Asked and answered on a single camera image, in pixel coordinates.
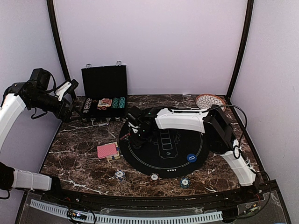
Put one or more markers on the black poker chip case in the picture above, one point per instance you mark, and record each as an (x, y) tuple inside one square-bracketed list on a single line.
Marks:
[(106, 93)]

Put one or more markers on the right black frame post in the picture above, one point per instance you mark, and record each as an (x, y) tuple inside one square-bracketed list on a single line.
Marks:
[(241, 50)]

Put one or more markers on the yellow card deck box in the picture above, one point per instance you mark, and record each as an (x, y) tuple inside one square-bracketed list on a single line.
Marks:
[(115, 156)]

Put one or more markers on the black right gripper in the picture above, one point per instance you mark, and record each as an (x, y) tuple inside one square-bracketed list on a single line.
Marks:
[(136, 142)]

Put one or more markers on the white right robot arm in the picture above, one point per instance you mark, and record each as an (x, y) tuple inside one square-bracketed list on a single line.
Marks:
[(212, 123)]

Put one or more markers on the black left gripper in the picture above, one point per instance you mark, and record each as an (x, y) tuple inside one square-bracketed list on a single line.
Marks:
[(65, 117)]

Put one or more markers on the black frame post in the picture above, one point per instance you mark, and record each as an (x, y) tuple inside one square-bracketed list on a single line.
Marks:
[(241, 50), (57, 41)]

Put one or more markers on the red-backed playing card deck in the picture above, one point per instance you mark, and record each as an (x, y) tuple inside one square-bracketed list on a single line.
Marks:
[(104, 151)]

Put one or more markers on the left black frame post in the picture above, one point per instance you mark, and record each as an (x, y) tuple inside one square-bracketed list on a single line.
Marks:
[(57, 41)]

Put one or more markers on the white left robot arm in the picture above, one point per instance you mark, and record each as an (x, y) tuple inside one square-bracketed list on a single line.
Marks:
[(32, 94)]

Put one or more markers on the blue-green chip stack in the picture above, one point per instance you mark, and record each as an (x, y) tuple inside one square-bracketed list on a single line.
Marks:
[(184, 183)]

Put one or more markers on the red triangular dealer button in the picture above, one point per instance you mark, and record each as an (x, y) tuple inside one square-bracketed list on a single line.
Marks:
[(125, 137)]

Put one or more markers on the white slotted cable duct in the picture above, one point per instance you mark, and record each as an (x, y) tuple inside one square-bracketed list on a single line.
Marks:
[(87, 217)]

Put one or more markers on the red chip stack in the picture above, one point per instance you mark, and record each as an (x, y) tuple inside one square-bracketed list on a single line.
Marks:
[(154, 179)]

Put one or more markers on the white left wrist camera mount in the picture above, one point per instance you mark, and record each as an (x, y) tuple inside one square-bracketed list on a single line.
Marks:
[(65, 88)]

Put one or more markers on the blue small blind button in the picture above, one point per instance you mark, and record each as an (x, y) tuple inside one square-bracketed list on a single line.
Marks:
[(192, 158)]

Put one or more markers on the round black poker mat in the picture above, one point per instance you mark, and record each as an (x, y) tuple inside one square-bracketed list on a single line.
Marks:
[(166, 153)]

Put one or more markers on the patterned ceramic plate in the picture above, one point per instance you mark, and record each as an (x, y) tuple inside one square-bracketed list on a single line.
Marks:
[(205, 101)]

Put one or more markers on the blue chip stack left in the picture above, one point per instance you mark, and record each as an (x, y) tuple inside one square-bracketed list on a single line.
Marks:
[(120, 176)]

